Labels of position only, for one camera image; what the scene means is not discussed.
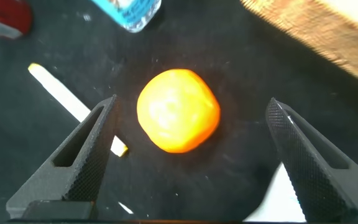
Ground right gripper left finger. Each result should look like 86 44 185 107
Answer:
6 94 120 220

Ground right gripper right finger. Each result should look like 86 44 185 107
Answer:
265 97 358 223

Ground orange fruit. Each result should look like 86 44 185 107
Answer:
136 68 221 154

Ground clear water bottle blue cap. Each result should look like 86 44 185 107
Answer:
90 0 163 34

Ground cream marker pen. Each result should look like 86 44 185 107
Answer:
27 62 129 158

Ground black table cloth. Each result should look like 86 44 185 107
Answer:
0 0 358 224

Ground red soda can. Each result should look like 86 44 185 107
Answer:
0 0 33 40

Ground wicker basket brown handles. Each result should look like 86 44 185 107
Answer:
239 0 358 91

